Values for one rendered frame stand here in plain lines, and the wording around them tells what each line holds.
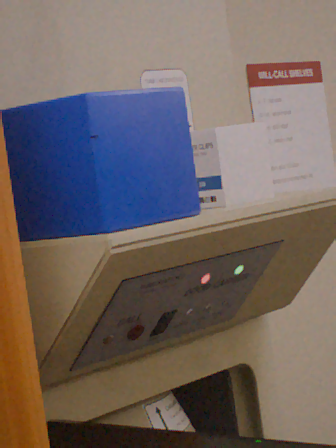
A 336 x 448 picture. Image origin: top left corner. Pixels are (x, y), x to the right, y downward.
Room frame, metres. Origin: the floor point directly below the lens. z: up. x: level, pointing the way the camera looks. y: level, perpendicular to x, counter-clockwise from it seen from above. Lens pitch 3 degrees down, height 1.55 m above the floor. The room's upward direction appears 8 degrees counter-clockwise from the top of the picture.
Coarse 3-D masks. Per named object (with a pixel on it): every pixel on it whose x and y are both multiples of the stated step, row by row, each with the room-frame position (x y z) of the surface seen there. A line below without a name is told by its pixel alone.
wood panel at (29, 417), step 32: (0, 128) 0.73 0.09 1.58; (0, 160) 0.73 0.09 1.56; (0, 192) 0.72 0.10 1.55; (0, 224) 0.72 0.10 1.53; (0, 256) 0.72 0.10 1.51; (0, 288) 0.71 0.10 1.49; (0, 320) 0.71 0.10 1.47; (0, 352) 0.71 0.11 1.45; (32, 352) 0.73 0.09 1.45; (0, 384) 0.71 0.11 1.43; (32, 384) 0.73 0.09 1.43; (0, 416) 0.71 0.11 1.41; (32, 416) 0.72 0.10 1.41
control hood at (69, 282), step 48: (288, 192) 1.02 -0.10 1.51; (48, 240) 0.79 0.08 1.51; (96, 240) 0.76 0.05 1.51; (144, 240) 0.78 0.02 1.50; (192, 240) 0.83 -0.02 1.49; (240, 240) 0.88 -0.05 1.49; (288, 240) 0.95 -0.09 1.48; (48, 288) 0.79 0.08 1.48; (96, 288) 0.78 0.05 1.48; (288, 288) 1.02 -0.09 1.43; (48, 336) 0.79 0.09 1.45; (192, 336) 0.95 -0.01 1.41; (48, 384) 0.83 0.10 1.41
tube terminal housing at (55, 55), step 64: (0, 0) 0.86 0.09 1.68; (64, 0) 0.92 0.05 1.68; (128, 0) 0.97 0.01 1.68; (192, 0) 1.04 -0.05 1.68; (0, 64) 0.86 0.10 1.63; (64, 64) 0.91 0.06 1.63; (128, 64) 0.96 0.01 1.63; (192, 64) 1.03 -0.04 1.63; (256, 320) 1.06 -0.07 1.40; (64, 384) 0.87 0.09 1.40; (128, 384) 0.92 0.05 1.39; (256, 384) 1.05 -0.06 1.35
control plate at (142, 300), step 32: (224, 256) 0.88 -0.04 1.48; (256, 256) 0.92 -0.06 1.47; (128, 288) 0.81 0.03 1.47; (160, 288) 0.84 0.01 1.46; (192, 288) 0.88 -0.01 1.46; (224, 288) 0.92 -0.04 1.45; (128, 320) 0.84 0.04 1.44; (192, 320) 0.92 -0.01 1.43; (224, 320) 0.97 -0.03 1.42; (96, 352) 0.84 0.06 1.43; (128, 352) 0.88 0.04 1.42
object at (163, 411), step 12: (156, 396) 0.99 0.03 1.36; (168, 396) 1.01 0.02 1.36; (120, 408) 0.97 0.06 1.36; (132, 408) 0.97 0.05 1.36; (144, 408) 0.98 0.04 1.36; (156, 408) 0.98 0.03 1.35; (168, 408) 1.00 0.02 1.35; (180, 408) 1.02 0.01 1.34; (96, 420) 0.96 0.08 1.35; (108, 420) 0.96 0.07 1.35; (120, 420) 0.96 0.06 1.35; (132, 420) 0.97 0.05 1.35; (144, 420) 0.97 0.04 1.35; (156, 420) 0.98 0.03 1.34; (168, 420) 0.99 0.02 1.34; (180, 420) 1.00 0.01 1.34
